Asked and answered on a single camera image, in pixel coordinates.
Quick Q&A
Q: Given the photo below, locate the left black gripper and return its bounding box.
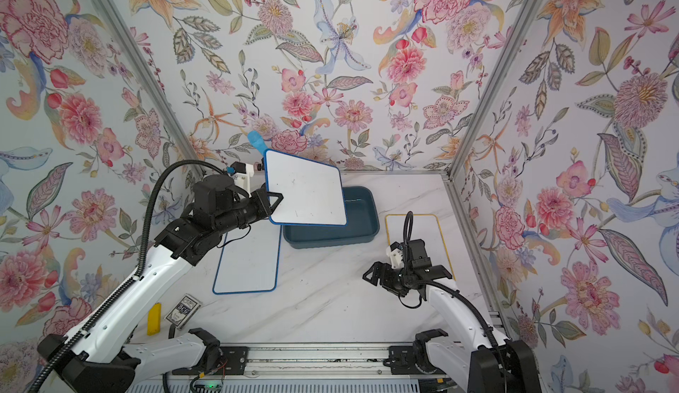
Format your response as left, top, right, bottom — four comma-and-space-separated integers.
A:
214, 186, 286, 236

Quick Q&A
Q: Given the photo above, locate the blue-framed whiteboard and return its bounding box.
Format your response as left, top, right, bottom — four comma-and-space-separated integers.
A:
212, 221, 281, 295
263, 150, 348, 226

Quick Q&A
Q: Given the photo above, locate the yellow-framed whiteboard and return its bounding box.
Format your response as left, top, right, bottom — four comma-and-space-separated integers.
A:
385, 214, 454, 276

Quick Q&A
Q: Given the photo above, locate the teal plastic storage box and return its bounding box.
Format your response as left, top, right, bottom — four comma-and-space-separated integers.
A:
282, 186, 380, 249

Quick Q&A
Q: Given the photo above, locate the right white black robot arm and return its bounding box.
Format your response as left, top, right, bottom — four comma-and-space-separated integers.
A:
362, 212, 542, 392

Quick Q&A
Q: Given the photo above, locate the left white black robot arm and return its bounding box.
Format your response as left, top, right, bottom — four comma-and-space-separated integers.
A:
29, 160, 285, 392

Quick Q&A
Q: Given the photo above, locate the blue microphone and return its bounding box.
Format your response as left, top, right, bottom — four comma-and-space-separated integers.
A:
247, 131, 268, 156

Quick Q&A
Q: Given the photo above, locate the yellow marker block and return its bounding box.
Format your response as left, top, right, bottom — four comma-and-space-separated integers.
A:
146, 303, 162, 336

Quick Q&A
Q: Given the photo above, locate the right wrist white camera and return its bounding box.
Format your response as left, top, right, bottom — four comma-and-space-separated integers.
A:
385, 243, 405, 270

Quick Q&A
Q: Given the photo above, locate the wrist white camera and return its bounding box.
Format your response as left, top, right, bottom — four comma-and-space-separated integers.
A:
226, 162, 255, 193
385, 243, 405, 270

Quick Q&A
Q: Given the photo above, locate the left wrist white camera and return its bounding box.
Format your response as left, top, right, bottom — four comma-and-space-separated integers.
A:
226, 162, 255, 193

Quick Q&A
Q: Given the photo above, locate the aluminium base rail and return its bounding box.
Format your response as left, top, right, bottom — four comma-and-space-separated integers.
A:
126, 342, 537, 381

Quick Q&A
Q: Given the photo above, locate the left aluminium corner post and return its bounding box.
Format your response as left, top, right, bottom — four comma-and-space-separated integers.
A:
92, 0, 198, 159

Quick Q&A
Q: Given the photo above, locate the aluminium corner post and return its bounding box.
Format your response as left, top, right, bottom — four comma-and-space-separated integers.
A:
447, 0, 544, 183
92, 0, 198, 159

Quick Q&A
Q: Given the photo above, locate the right aluminium corner post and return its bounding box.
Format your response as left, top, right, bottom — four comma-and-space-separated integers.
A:
447, 0, 544, 183

